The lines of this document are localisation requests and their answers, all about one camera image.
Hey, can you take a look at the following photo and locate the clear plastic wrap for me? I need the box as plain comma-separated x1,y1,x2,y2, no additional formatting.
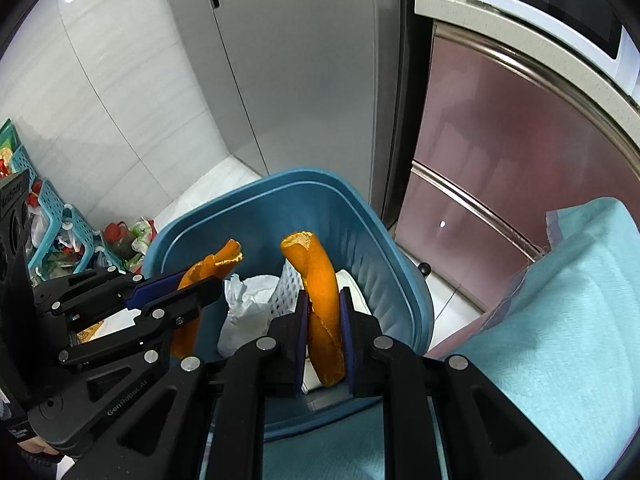
271,259,307,319

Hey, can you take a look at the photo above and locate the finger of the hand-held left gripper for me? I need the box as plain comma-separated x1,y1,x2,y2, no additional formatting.
32,266,190,317
56,279,225,367

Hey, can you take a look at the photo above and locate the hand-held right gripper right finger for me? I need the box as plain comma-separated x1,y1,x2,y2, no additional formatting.
337,287,617,480

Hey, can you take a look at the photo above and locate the teal and purple blanket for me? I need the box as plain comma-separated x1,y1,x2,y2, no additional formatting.
200,197,640,480

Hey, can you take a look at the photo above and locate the pink kitchen counter cabinet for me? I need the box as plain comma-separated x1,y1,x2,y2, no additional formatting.
394,0,640,322

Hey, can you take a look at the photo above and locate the white tissue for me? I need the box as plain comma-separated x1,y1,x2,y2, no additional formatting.
216,274,282,357

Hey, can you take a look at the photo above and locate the orange peel strip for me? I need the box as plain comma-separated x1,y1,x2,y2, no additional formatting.
169,239,246,359
279,230,349,389

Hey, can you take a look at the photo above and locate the white microwave oven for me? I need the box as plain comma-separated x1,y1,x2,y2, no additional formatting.
474,0,640,92

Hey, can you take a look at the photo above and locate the grey refrigerator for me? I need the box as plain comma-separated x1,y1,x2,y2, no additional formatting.
191,0,417,222

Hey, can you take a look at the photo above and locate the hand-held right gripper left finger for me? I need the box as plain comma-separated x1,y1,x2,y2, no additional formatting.
60,290,311,480

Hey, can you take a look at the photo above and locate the teal plastic basket rack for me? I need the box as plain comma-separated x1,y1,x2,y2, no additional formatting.
0,119,157,287

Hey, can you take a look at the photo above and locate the blue plastic trash bin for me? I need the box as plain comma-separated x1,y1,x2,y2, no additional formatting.
142,168,435,444

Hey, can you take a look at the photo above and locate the plastic bag of vegetables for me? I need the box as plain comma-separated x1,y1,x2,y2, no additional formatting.
102,216,159,267

